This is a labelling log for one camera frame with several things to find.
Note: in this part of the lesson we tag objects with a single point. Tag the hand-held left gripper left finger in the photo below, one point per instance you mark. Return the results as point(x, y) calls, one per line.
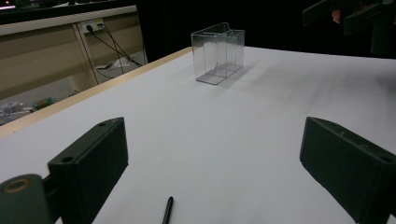
point(90, 168)

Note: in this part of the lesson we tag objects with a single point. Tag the white paper scrap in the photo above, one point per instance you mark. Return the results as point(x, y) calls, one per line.
point(123, 62)

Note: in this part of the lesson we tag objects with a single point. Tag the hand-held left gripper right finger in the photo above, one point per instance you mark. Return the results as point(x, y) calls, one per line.
point(348, 168)

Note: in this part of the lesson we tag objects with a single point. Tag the white power strip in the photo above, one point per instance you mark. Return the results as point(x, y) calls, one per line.
point(93, 24)

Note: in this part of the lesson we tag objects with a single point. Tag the clear plastic divided container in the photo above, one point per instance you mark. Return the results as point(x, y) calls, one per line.
point(218, 56)

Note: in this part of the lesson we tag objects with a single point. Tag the white sheet table cover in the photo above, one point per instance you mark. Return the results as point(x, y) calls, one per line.
point(218, 130)

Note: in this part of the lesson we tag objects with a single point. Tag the black curtain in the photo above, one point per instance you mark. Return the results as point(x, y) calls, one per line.
point(264, 21)

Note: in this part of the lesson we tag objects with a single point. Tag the black slender stick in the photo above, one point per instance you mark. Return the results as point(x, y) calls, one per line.
point(168, 210)

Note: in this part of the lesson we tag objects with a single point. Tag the clear plastic wrap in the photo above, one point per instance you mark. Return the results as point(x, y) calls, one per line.
point(11, 109)

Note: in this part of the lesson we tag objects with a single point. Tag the colourful snack packet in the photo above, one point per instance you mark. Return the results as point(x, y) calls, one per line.
point(43, 103)

